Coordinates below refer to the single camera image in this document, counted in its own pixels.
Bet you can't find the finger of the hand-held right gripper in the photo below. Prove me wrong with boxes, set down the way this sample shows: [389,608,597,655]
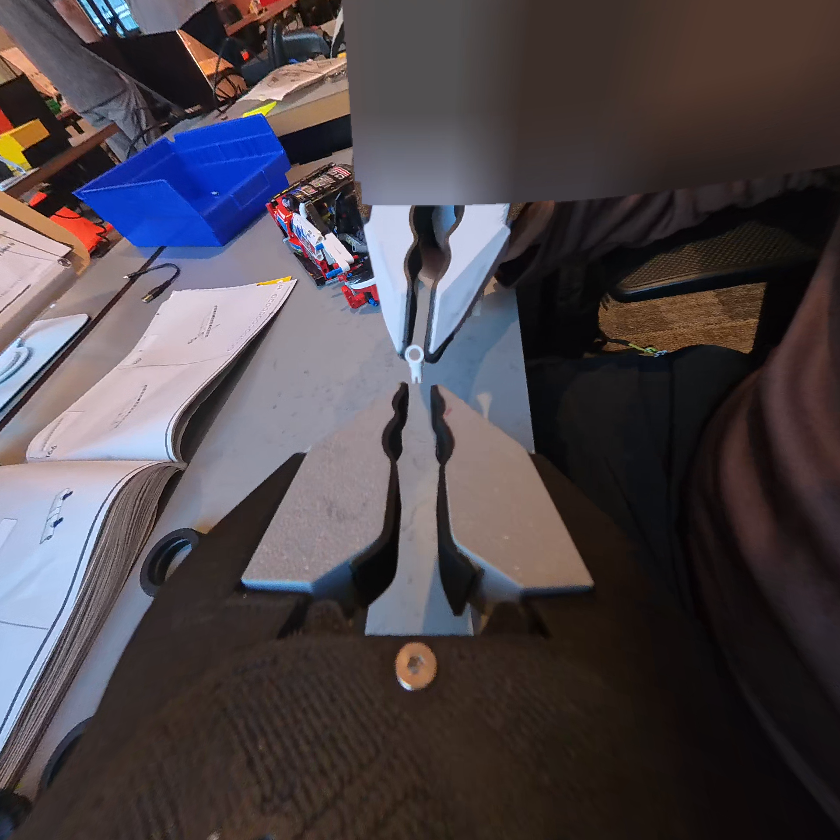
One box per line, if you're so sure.
[423,205,513,365]
[363,205,424,361]

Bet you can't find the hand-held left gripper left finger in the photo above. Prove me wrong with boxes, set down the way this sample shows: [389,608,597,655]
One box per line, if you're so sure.
[241,382,410,618]

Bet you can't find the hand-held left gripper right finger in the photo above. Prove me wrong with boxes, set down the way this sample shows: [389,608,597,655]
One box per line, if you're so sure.
[430,385,595,619]

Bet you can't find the person's right forearm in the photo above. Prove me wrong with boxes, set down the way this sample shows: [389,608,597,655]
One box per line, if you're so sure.
[497,167,840,290]

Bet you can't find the grey desk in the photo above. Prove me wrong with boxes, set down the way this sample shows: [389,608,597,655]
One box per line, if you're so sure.
[0,164,536,798]

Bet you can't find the red white brick race car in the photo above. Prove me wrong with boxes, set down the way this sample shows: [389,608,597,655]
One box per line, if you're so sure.
[266,164,382,309]

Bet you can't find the grey office table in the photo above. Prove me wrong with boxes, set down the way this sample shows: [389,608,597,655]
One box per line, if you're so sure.
[217,79,355,165]

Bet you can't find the narrow black rubber tire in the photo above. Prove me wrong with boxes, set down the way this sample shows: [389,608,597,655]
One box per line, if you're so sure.
[140,528,201,597]

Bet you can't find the blue storage bin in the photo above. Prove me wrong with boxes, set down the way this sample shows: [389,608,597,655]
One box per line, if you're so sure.
[73,113,291,248]

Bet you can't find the printed paper sheet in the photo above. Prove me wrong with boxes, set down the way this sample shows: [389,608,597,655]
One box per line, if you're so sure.
[248,56,349,101]

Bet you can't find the open instruction booklet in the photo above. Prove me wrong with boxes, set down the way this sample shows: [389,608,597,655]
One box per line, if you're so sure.
[0,279,298,788]

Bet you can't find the black office chair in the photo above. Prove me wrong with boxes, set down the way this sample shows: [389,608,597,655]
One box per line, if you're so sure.
[604,190,840,304]

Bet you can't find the person's torso in brown shirt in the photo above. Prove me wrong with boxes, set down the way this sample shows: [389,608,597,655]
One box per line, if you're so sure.
[682,217,840,840]

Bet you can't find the orange bag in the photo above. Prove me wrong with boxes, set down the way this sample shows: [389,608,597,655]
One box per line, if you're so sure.
[49,206,111,258]

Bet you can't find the white tray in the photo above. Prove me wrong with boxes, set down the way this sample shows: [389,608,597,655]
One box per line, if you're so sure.
[0,314,91,411]

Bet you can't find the wide black rubber tire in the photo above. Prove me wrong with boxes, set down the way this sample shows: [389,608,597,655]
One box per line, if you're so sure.
[38,715,94,790]

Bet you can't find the clipped paper sheet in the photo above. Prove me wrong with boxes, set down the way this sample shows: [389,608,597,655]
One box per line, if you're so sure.
[0,215,73,316]

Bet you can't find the yellow box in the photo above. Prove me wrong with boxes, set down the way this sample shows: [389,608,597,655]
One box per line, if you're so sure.
[0,118,60,173]

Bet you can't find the black usb cable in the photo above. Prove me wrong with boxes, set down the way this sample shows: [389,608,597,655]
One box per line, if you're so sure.
[123,262,181,304]

